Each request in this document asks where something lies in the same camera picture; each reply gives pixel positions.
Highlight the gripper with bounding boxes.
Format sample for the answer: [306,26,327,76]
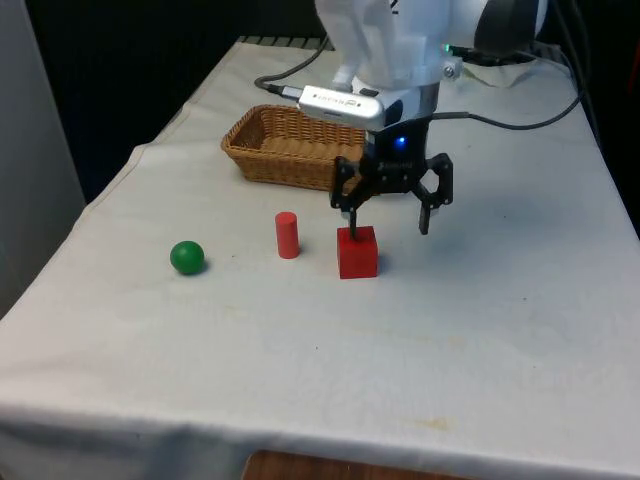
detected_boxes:
[328,115,454,242]

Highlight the wicker basket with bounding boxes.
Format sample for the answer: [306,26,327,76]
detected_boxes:
[220,104,370,192]

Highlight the red cylinder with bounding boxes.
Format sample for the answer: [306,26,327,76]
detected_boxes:
[274,211,301,260]

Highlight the red cube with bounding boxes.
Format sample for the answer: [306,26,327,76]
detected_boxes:
[336,225,380,280]

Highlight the green ball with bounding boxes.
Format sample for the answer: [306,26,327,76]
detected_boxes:
[169,240,206,276]

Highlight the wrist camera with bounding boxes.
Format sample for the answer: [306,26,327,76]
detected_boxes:
[296,84,387,129]

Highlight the black cable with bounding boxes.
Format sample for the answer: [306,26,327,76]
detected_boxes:
[431,47,585,132]
[254,34,331,99]

